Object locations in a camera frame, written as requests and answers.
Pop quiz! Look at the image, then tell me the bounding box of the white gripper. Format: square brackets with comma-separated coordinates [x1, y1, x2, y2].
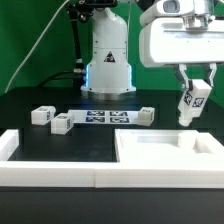
[139, 17, 224, 91]

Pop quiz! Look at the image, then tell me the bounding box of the white square tabletop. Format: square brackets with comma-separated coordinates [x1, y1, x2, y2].
[115, 129, 224, 163]

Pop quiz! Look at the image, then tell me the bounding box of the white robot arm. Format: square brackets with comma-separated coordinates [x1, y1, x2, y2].
[81, 0, 224, 100]

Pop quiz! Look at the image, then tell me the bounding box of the fiducial marker sheet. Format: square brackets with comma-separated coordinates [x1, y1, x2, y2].
[69, 110, 138, 124]

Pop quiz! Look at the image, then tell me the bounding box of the white U-shaped obstacle fence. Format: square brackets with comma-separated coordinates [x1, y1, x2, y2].
[0, 129, 224, 189]

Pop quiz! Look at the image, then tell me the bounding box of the black cable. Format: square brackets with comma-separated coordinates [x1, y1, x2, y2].
[39, 70, 84, 88]

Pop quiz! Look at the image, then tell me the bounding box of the white cable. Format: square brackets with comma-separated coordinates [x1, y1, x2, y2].
[4, 0, 72, 94]

